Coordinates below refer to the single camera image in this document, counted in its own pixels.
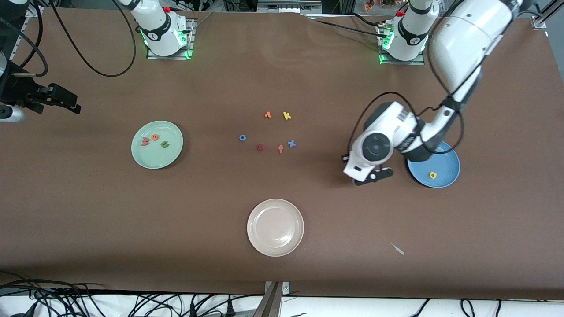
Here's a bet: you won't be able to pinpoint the beige plate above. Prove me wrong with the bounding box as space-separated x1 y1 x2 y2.
247 199 304 257

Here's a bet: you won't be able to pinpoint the blue plate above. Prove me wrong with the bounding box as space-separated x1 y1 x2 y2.
407 140 461 188

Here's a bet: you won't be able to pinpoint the brown table cover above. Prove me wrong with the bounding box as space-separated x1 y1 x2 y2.
0 8 564 300

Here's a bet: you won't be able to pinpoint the green plate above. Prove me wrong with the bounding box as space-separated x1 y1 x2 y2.
131 120 184 170

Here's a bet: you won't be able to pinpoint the orange artificial flowers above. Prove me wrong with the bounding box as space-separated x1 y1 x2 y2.
364 0 397 11

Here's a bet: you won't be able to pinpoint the grey metal beam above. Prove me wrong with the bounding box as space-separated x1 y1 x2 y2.
252 282 282 317

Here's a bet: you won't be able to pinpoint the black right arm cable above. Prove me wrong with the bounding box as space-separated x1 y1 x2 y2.
13 0 136 79

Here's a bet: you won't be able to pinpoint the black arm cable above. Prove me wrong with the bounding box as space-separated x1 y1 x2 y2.
348 0 485 157
13 0 136 79

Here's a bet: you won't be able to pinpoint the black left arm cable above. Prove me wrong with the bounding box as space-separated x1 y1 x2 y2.
348 0 485 157

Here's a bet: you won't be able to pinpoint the aluminium profile rail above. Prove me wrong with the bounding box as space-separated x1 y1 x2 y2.
9 5 45 58
531 0 564 30

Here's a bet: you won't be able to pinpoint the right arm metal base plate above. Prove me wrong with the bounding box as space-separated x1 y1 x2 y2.
147 18 195 60

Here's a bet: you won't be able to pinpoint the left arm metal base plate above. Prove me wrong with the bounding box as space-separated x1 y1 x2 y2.
379 24 426 66

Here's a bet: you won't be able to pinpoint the black cable on table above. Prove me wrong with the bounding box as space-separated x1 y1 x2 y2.
308 13 388 38

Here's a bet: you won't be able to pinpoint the grey metal frame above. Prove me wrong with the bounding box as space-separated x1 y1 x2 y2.
257 0 323 15

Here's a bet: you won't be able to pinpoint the black cable tangle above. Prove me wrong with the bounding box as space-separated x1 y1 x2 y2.
0 273 265 317

